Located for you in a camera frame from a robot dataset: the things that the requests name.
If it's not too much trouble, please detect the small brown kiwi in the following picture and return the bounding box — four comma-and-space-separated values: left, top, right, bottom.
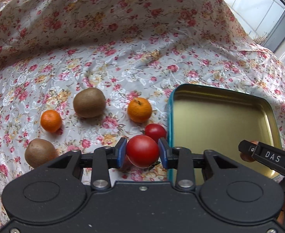
24, 138, 58, 168

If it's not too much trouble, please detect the large brown kiwi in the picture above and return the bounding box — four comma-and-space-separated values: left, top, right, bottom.
73, 87, 106, 118

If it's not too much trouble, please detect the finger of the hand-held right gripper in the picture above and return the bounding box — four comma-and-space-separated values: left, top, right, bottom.
238, 139, 285, 183

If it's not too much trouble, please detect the purple red plum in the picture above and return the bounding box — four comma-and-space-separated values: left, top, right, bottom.
239, 140, 259, 163

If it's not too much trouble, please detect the window pane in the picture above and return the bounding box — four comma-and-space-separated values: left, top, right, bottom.
216, 0, 285, 38

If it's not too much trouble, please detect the large red tomato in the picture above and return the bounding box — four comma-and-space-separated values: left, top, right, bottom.
126, 135, 160, 168

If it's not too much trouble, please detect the tangerine with stem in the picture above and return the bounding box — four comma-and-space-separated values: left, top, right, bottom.
127, 97, 153, 123

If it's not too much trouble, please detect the small red tomato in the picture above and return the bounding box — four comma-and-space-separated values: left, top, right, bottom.
144, 123, 167, 143

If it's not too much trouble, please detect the teal metal tin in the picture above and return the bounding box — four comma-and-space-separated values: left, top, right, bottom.
167, 83, 284, 183

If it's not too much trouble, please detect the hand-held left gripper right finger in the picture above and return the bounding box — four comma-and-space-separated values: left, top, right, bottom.
158, 138, 238, 192

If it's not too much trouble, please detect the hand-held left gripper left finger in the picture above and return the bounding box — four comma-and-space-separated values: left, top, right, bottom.
47, 137, 128, 191

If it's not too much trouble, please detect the small stemless tangerine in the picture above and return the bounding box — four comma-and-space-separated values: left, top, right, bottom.
40, 110, 62, 133

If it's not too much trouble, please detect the floral cloth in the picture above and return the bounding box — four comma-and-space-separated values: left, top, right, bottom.
0, 0, 285, 226

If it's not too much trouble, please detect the dry plant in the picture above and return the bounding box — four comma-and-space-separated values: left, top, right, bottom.
253, 33, 270, 46

